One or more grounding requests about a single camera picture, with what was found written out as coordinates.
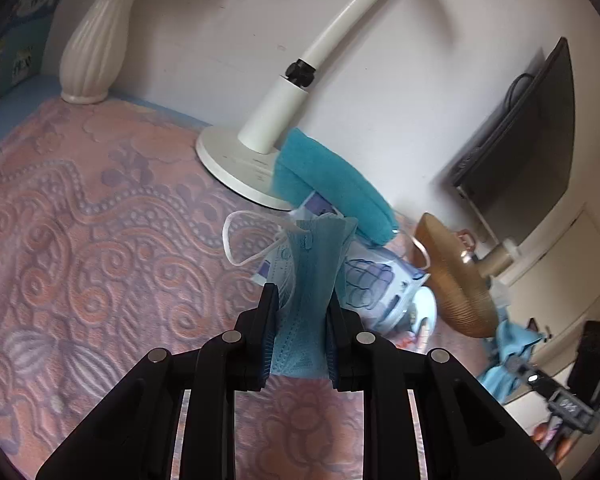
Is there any row of books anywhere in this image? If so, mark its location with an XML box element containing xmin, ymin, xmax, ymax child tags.
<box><xmin>0</xmin><ymin>0</ymin><xmax>81</xmax><ymax>111</ymax></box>

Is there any white elastic strap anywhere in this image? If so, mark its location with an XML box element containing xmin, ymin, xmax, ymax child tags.
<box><xmin>394</xmin><ymin>229</ymin><xmax>433</xmax><ymax>273</ymax></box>

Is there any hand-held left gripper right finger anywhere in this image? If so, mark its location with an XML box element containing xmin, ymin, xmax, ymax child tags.
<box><xmin>325</xmin><ymin>294</ymin><xmax>563</xmax><ymax>480</ymax></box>

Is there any teal towel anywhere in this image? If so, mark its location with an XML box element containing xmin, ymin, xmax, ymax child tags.
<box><xmin>272</xmin><ymin>128</ymin><xmax>400</xmax><ymax>247</ymax></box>

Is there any gold ribbed bowl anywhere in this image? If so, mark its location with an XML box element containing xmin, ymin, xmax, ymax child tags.
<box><xmin>412</xmin><ymin>213</ymin><xmax>499</xmax><ymax>339</ymax></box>

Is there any blue face mask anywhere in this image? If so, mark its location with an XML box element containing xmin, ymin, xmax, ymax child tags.
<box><xmin>222</xmin><ymin>210</ymin><xmax>359</xmax><ymax>378</ymax></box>

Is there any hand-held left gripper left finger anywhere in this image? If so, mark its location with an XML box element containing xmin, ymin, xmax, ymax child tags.
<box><xmin>36</xmin><ymin>283</ymin><xmax>280</xmax><ymax>480</ymax></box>

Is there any white round container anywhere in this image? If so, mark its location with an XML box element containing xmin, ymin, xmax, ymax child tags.
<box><xmin>405</xmin><ymin>287</ymin><xmax>438</xmax><ymax>346</ymax></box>

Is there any white ribbed vase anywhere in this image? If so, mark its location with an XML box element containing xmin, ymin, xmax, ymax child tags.
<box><xmin>59</xmin><ymin>0</ymin><xmax>148</xmax><ymax>105</ymax></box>

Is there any blue wet wipes packet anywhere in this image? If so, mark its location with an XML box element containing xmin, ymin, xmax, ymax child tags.
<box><xmin>252</xmin><ymin>192</ymin><xmax>431</xmax><ymax>336</ymax></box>

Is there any black monitor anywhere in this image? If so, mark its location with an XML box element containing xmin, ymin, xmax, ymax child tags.
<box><xmin>447</xmin><ymin>36</ymin><xmax>576</xmax><ymax>246</ymax></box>

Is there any white desk lamp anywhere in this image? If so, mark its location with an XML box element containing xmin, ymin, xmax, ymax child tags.
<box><xmin>196</xmin><ymin>0</ymin><xmax>537</xmax><ymax>211</ymax></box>

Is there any light blue cloth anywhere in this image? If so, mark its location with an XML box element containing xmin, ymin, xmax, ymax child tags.
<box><xmin>477</xmin><ymin>320</ymin><xmax>548</xmax><ymax>403</ymax></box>

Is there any pink patterned blanket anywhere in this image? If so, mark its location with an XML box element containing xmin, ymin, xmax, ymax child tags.
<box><xmin>0</xmin><ymin>97</ymin><xmax>496</xmax><ymax>480</ymax></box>

